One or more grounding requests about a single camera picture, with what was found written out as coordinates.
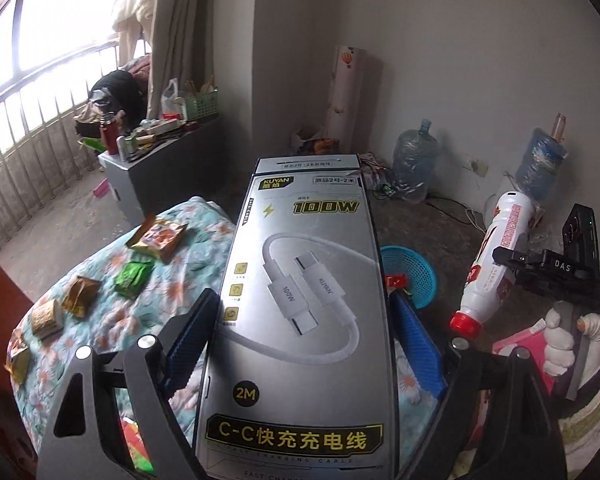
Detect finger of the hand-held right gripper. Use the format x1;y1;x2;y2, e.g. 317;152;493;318
492;246;546;273

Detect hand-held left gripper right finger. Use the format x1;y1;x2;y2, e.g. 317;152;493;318
390;290;566;480

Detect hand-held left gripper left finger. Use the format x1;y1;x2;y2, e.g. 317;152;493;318
37;287;221;480

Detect white strawberry drink bottle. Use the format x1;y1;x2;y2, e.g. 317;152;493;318
450;191;538;338

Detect blue plastic wastebasket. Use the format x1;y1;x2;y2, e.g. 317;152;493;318
380;245;438;311

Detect grey cable box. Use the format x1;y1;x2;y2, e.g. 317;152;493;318
195;154;400;480

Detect person's right hand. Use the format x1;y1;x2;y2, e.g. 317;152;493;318
542;302;600;376

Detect floral blanket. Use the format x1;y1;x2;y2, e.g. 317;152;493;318
10;196;451;480

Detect green wrapper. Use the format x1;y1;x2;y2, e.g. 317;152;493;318
116;261;152;298

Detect pink cloth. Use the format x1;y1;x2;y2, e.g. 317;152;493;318
492;327;548;376

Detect gold and brown snack wrapper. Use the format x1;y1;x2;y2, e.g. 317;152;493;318
125;214;188;262

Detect grey cabinet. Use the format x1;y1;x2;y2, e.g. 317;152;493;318
98;117;221;231

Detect red thermos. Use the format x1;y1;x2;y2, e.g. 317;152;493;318
100;115;121;156

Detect orange snack bag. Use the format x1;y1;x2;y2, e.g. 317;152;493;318
292;127;341;156

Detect printed wallpaper roll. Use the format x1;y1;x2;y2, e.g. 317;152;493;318
322;45;367;141

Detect green plastic basket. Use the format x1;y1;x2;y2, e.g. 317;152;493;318
182;87;218;122

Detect white plastic bag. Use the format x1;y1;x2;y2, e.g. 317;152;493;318
160;78;188;118

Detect metal window railing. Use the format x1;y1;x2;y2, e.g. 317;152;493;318
0;35;151;261

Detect black bag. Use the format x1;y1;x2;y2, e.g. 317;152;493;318
75;70;146;136

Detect beige curtain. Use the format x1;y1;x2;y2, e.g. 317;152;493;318
147;0;216;121

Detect hanging beige garment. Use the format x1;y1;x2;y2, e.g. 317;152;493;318
112;0;161;61

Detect tangled cables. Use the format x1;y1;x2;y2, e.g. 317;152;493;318
360;152;396;196

